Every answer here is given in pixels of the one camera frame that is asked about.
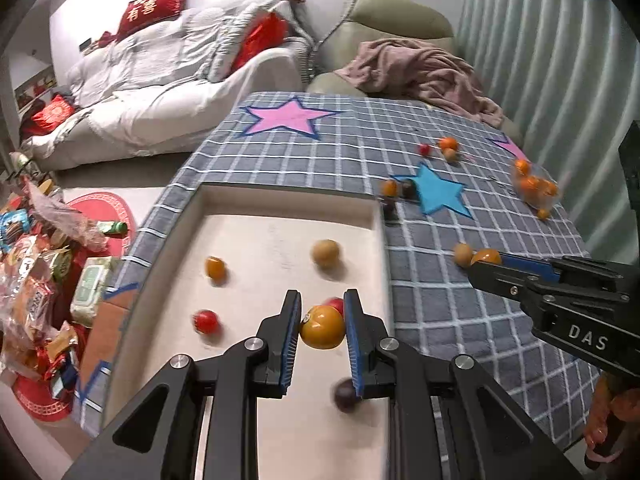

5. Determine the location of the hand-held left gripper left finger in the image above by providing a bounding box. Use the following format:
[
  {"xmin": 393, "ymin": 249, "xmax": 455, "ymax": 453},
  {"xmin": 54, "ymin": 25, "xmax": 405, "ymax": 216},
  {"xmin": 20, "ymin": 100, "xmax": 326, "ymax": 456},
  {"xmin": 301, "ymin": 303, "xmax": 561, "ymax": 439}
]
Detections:
[{"xmin": 62, "ymin": 289, "xmax": 304, "ymax": 480}]

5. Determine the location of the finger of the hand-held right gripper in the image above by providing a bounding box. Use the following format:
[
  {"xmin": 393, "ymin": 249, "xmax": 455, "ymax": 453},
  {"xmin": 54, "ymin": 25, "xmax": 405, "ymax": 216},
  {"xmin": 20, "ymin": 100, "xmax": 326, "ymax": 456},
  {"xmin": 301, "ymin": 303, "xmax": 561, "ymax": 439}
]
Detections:
[
  {"xmin": 466, "ymin": 261, "xmax": 537, "ymax": 307},
  {"xmin": 499, "ymin": 254, "xmax": 563, "ymax": 282}
]

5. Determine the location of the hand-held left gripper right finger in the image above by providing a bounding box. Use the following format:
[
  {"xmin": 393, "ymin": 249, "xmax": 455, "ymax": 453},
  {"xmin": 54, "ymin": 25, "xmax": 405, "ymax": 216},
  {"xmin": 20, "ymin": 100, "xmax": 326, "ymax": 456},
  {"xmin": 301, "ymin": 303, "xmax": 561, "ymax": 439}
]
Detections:
[{"xmin": 343, "ymin": 288, "xmax": 576, "ymax": 480}]

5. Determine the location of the white rectangular tray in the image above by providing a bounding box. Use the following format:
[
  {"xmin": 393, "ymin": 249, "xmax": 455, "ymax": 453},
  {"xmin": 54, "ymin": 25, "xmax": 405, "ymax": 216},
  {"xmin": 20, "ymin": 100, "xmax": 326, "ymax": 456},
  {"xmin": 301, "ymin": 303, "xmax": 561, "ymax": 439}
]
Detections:
[{"xmin": 100, "ymin": 183, "xmax": 397, "ymax": 480}]

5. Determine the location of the person's right hand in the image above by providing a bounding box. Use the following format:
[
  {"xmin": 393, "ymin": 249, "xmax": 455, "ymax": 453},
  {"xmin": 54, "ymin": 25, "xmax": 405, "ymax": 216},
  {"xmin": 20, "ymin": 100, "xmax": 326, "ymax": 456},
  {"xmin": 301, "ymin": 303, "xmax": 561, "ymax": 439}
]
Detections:
[{"xmin": 582, "ymin": 376, "xmax": 640, "ymax": 467}]

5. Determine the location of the grey checked tablecloth with stars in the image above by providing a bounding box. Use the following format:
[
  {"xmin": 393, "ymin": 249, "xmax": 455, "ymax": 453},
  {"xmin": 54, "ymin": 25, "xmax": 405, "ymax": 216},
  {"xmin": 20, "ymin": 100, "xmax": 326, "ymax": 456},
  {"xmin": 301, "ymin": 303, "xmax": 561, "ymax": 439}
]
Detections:
[{"xmin": 72, "ymin": 91, "xmax": 601, "ymax": 453}]

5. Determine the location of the clear plastic bag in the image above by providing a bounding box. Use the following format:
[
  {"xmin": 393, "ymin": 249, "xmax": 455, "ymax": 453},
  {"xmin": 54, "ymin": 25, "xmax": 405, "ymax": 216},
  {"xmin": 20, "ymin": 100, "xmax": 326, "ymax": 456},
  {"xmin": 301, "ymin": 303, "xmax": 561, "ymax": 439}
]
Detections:
[{"xmin": 511, "ymin": 157, "xmax": 571, "ymax": 210}]

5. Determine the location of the pale green curtain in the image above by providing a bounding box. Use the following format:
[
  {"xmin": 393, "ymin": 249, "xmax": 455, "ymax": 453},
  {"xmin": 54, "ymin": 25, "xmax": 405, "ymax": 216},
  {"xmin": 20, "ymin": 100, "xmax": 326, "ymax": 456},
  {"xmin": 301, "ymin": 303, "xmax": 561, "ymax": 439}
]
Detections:
[{"xmin": 452, "ymin": 0, "xmax": 640, "ymax": 266}]

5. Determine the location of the red round floor mat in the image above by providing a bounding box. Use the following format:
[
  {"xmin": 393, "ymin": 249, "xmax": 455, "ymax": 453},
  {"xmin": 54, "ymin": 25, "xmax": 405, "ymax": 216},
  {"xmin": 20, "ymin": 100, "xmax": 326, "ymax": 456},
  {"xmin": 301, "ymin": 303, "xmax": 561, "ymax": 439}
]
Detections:
[
  {"xmin": 65, "ymin": 191, "xmax": 139, "ymax": 274},
  {"xmin": 12, "ymin": 372, "xmax": 76, "ymax": 422}
]

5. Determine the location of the wet wipes pack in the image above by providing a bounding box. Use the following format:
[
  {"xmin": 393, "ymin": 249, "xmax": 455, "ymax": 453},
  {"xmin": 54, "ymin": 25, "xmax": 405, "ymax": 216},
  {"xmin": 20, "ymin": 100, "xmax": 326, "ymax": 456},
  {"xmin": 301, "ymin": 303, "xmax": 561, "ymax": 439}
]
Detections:
[{"xmin": 70, "ymin": 256, "xmax": 121, "ymax": 329}]

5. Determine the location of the pink blanket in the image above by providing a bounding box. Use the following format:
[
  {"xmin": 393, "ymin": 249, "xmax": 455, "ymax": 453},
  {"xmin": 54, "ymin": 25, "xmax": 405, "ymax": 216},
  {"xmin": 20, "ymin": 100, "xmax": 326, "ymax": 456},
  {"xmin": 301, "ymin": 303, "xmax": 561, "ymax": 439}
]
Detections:
[{"xmin": 335, "ymin": 38, "xmax": 504, "ymax": 126}]

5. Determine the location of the pile of snack packets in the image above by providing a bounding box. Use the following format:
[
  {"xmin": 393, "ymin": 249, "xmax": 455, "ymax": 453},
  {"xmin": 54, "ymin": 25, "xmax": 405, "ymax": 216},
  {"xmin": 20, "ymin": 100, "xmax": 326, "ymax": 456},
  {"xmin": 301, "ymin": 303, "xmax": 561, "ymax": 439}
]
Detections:
[{"xmin": 0, "ymin": 180, "xmax": 108, "ymax": 401}]

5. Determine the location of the white sofa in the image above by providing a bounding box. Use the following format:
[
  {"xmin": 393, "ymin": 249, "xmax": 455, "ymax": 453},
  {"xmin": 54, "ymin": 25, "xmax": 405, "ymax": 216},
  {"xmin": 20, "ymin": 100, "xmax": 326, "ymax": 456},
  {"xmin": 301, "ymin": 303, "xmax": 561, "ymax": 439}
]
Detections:
[{"xmin": 22, "ymin": 0, "xmax": 321, "ymax": 171}]

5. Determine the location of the green armchair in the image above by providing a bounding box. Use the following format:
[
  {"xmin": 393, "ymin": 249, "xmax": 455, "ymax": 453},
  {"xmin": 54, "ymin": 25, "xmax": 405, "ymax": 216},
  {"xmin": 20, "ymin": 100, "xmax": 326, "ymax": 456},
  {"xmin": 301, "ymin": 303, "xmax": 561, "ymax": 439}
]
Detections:
[{"xmin": 306, "ymin": 0, "xmax": 526, "ymax": 146}]

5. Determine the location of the plain red cushion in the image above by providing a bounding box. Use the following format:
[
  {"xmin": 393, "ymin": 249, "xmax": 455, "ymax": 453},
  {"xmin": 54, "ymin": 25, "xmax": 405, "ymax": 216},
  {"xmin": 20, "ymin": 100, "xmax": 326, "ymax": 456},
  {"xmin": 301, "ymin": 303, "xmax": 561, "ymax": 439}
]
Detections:
[{"xmin": 230, "ymin": 12, "xmax": 292, "ymax": 74}]

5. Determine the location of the white quilt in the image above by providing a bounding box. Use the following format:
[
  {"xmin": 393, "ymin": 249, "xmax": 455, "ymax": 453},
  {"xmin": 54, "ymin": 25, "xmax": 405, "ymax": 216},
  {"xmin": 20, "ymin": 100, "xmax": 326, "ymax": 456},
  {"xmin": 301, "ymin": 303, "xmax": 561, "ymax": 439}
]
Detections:
[{"xmin": 65, "ymin": 0, "xmax": 311, "ymax": 111}]

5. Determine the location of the red patterned cushion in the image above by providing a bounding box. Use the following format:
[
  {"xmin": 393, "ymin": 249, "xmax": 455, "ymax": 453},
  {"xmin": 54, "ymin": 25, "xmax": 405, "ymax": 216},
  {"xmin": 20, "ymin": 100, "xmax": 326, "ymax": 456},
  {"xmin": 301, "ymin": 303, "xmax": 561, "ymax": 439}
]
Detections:
[{"xmin": 31, "ymin": 94, "xmax": 76, "ymax": 135}]

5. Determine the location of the large red embroidered cushion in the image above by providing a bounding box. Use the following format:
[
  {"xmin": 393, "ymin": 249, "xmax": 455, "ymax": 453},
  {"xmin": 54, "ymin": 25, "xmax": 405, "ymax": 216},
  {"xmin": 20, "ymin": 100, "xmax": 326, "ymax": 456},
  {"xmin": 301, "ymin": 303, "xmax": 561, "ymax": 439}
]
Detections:
[{"xmin": 117, "ymin": 0, "xmax": 192, "ymax": 39}]

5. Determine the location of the grey gooseneck cable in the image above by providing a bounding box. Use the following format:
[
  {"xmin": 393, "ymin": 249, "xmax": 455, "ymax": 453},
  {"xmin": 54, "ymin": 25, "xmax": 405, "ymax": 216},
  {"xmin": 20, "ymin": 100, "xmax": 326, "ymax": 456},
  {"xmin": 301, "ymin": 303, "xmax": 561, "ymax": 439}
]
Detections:
[{"xmin": 314, "ymin": 0, "xmax": 373, "ymax": 57}]

